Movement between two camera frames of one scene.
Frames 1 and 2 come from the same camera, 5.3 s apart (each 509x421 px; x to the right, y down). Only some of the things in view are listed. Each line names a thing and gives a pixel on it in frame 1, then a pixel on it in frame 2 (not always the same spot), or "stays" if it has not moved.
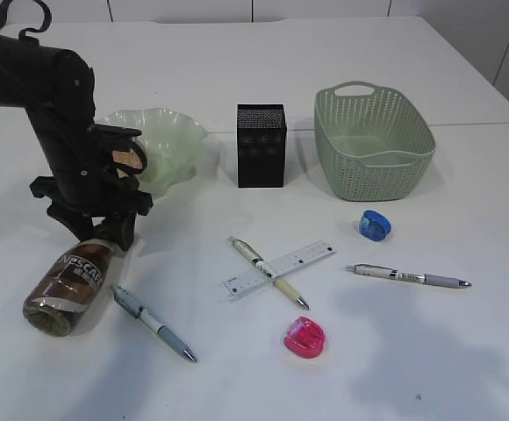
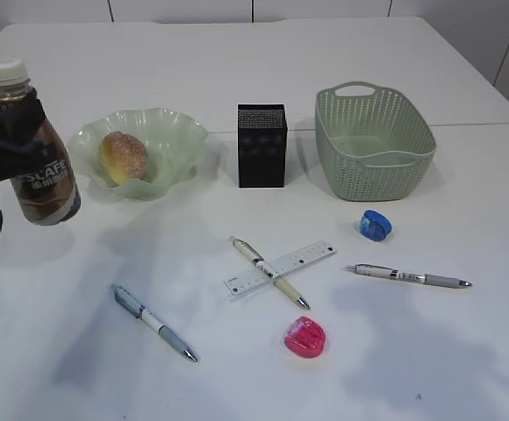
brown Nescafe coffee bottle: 71,289 → 16,139
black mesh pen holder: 261,130 stays
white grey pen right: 419,277 stays
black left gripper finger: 79,223 → 5,143
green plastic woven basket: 372,142 stays
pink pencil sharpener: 304,337 stays
